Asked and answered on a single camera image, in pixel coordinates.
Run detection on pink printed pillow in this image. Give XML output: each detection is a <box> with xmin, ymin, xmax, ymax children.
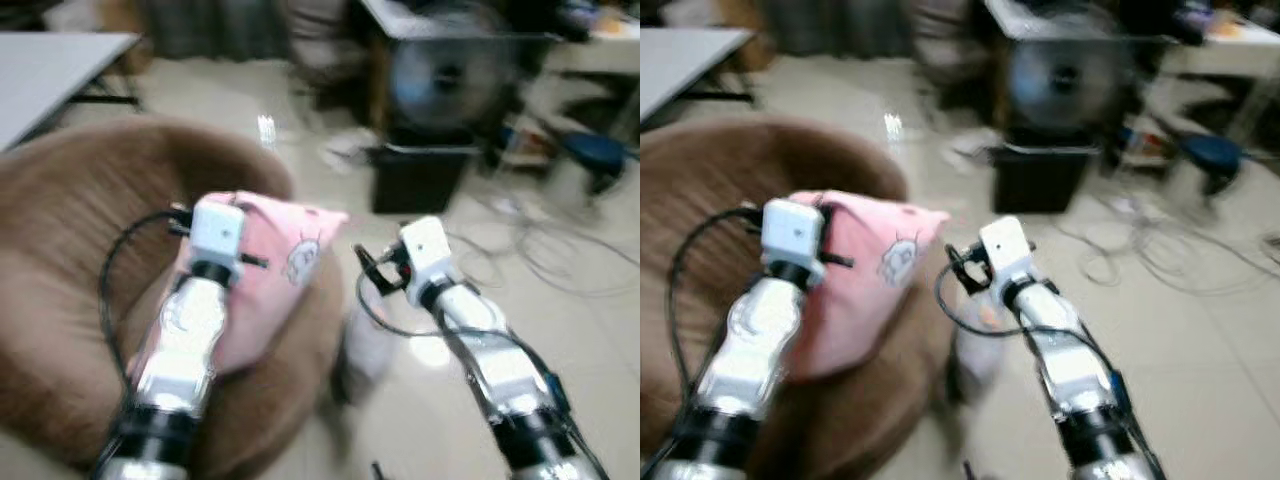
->
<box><xmin>780</xmin><ymin>190</ymin><xmax>951</xmax><ymax>382</ymax></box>
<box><xmin>130</xmin><ymin>190</ymin><xmax>351</xmax><ymax>377</ymax></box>

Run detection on brown round sofa chair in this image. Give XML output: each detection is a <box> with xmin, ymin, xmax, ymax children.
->
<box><xmin>0</xmin><ymin>118</ymin><xmax>346</xmax><ymax>477</ymax></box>
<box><xmin>640</xmin><ymin>118</ymin><xmax>956</xmax><ymax>480</ymax></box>

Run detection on grey plastic bottle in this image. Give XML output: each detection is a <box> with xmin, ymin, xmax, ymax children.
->
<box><xmin>950</xmin><ymin>300</ymin><xmax>1011</xmax><ymax>401</ymax></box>
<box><xmin>335</xmin><ymin>308</ymin><xmax>397</xmax><ymax>406</ymax></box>

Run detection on black box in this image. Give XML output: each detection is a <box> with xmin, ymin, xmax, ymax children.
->
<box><xmin>370</xmin><ymin>145</ymin><xmax>471</xmax><ymax>215</ymax></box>
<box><xmin>990</xmin><ymin>145</ymin><xmax>1091</xmax><ymax>215</ymax></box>

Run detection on black round fan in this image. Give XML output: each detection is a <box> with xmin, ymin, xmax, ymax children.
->
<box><xmin>1005</xmin><ymin>10</ymin><xmax>1137</xmax><ymax>137</ymax></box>
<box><xmin>385</xmin><ymin>10</ymin><xmax>521</xmax><ymax>137</ymax></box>

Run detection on grey chair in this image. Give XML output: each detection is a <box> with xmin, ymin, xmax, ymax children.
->
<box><xmin>910</xmin><ymin>0</ymin><xmax>996</xmax><ymax>101</ymax></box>
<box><xmin>285</xmin><ymin>0</ymin><xmax>376</xmax><ymax>101</ymax></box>

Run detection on dark grey curtain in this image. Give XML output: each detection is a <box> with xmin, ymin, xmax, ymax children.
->
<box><xmin>140</xmin><ymin>0</ymin><xmax>291</xmax><ymax>57</ymax></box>
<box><xmin>760</xmin><ymin>0</ymin><xmax>911</xmax><ymax>57</ymax></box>

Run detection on blue round stool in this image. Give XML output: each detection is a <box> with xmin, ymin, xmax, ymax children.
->
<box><xmin>560</xmin><ymin>130</ymin><xmax>631</xmax><ymax>197</ymax></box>
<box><xmin>1180</xmin><ymin>130</ymin><xmax>1251</xmax><ymax>197</ymax></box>

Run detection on grey table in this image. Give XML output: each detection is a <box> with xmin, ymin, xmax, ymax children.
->
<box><xmin>0</xmin><ymin>32</ymin><xmax>141</xmax><ymax>151</ymax></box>
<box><xmin>640</xmin><ymin>28</ymin><xmax>756</xmax><ymax>121</ymax></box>

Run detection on white table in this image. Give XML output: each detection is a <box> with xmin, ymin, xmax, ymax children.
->
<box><xmin>545</xmin><ymin>10</ymin><xmax>641</xmax><ymax>77</ymax></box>
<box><xmin>1165</xmin><ymin>10</ymin><xmax>1280</xmax><ymax>77</ymax></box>

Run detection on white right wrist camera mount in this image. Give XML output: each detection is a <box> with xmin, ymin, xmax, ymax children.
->
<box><xmin>978</xmin><ymin>217</ymin><xmax>1034</xmax><ymax>287</ymax></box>
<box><xmin>398</xmin><ymin>217</ymin><xmax>457</xmax><ymax>291</ymax></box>

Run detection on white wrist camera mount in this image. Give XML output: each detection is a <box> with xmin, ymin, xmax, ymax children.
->
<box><xmin>398</xmin><ymin>217</ymin><xmax>457</xmax><ymax>291</ymax></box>
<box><xmin>188</xmin><ymin>197</ymin><xmax>249</xmax><ymax>267</ymax></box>
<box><xmin>762</xmin><ymin>198</ymin><xmax>826</xmax><ymax>267</ymax></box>
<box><xmin>978</xmin><ymin>217</ymin><xmax>1034</xmax><ymax>287</ymax></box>

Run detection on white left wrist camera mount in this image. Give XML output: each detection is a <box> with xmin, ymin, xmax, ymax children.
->
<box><xmin>762</xmin><ymin>198</ymin><xmax>826</xmax><ymax>267</ymax></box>
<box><xmin>188</xmin><ymin>197</ymin><xmax>249</xmax><ymax>267</ymax></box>

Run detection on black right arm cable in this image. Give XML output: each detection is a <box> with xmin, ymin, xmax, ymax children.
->
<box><xmin>354</xmin><ymin>285</ymin><xmax>606</xmax><ymax>480</ymax></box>
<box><xmin>935</xmin><ymin>265</ymin><xmax>1166</xmax><ymax>480</ymax></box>

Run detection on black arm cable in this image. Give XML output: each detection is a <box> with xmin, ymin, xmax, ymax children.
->
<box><xmin>666</xmin><ymin>205</ymin><xmax>771</xmax><ymax>401</ymax></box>
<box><xmin>935</xmin><ymin>265</ymin><xmax>1166</xmax><ymax>480</ymax></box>
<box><xmin>354</xmin><ymin>285</ymin><xmax>606</xmax><ymax>480</ymax></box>
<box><xmin>97</xmin><ymin>208</ymin><xmax>196</xmax><ymax>401</ymax></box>

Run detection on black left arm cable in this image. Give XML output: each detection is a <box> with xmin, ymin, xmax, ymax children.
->
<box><xmin>97</xmin><ymin>208</ymin><xmax>196</xmax><ymax>401</ymax></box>
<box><xmin>666</xmin><ymin>205</ymin><xmax>771</xmax><ymax>401</ymax></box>

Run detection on white floor cables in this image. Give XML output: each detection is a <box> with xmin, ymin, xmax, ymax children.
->
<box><xmin>450</xmin><ymin>195</ymin><xmax>641</xmax><ymax>297</ymax></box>
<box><xmin>1060</xmin><ymin>195</ymin><xmax>1280</xmax><ymax>297</ymax></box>

